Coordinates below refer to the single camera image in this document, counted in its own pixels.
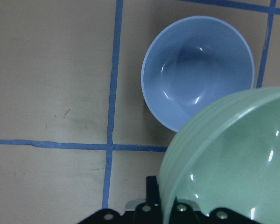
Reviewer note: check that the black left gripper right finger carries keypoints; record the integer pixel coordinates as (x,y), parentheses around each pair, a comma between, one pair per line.
(183,213)

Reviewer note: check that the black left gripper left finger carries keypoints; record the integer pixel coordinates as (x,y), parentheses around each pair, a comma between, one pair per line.
(149,212)

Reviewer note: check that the green bowl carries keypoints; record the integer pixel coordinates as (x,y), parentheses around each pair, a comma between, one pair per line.
(228,155)

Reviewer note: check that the blue bowl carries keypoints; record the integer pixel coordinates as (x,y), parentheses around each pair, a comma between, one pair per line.
(192,63)

